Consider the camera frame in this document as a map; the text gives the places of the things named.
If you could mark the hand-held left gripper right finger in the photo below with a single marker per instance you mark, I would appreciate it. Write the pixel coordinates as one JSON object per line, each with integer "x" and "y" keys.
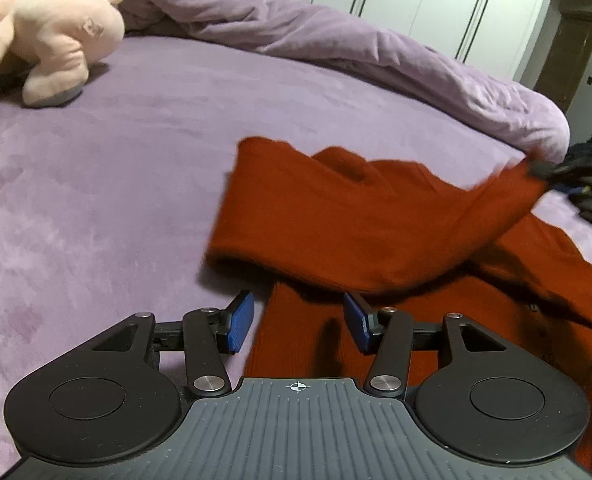
{"x": 355, "y": 322}

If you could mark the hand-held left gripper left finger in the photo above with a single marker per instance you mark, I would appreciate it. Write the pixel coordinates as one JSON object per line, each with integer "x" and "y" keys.
{"x": 241, "y": 322}

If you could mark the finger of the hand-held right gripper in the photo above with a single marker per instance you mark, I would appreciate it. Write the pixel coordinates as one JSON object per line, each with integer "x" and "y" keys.
{"x": 543, "y": 169}

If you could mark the red knit sweater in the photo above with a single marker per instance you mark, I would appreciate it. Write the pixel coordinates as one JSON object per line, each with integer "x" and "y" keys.
{"x": 351, "y": 220}

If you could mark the black bag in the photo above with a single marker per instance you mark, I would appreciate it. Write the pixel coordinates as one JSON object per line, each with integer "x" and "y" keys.
{"x": 588, "y": 150}

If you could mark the bed with purple sheet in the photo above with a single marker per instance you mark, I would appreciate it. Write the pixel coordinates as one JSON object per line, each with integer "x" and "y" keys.
{"x": 126, "y": 185}

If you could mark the purple duvet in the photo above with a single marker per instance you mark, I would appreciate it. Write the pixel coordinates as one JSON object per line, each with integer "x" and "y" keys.
{"x": 326, "y": 45}

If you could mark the pink plush toy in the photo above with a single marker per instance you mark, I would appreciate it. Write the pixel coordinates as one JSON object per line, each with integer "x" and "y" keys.
{"x": 51, "y": 25}

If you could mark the brown door frame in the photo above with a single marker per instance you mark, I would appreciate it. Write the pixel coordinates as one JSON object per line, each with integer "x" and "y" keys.
{"x": 570, "y": 60}

